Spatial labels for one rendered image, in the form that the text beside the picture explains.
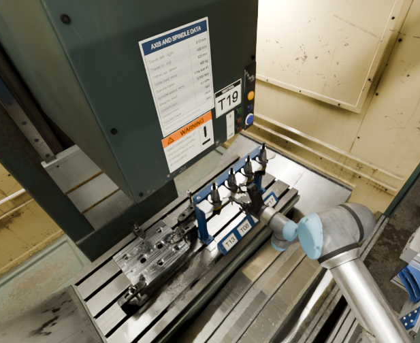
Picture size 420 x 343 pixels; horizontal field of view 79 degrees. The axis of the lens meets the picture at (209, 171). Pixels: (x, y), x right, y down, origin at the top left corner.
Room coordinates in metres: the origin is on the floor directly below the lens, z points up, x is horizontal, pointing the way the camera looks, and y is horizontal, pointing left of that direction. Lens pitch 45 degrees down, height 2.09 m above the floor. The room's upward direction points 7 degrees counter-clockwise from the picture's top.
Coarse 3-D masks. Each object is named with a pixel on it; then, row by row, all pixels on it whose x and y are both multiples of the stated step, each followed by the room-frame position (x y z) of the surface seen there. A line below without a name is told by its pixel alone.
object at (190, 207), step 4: (192, 204) 0.87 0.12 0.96; (188, 208) 0.84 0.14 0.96; (192, 208) 0.85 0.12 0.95; (184, 212) 0.82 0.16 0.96; (188, 212) 0.82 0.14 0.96; (192, 212) 0.82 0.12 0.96; (180, 216) 0.79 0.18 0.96; (184, 216) 0.79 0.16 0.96; (188, 216) 0.79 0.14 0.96; (180, 220) 0.77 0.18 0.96; (184, 220) 0.77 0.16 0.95; (188, 220) 0.79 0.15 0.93
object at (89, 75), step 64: (0, 0) 0.57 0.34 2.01; (64, 0) 0.40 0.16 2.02; (128, 0) 0.46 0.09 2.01; (192, 0) 0.54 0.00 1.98; (256, 0) 0.66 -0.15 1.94; (64, 64) 0.40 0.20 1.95; (128, 64) 0.44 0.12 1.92; (64, 128) 0.67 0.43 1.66; (128, 128) 0.42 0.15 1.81; (128, 192) 0.39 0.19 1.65
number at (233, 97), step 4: (236, 88) 0.61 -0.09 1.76; (232, 92) 0.60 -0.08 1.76; (236, 92) 0.61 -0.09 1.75; (228, 96) 0.59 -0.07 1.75; (232, 96) 0.60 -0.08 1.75; (236, 96) 0.61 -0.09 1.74; (228, 100) 0.59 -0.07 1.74; (232, 100) 0.60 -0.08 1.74; (236, 100) 0.61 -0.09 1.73; (228, 104) 0.59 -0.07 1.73; (232, 104) 0.60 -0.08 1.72
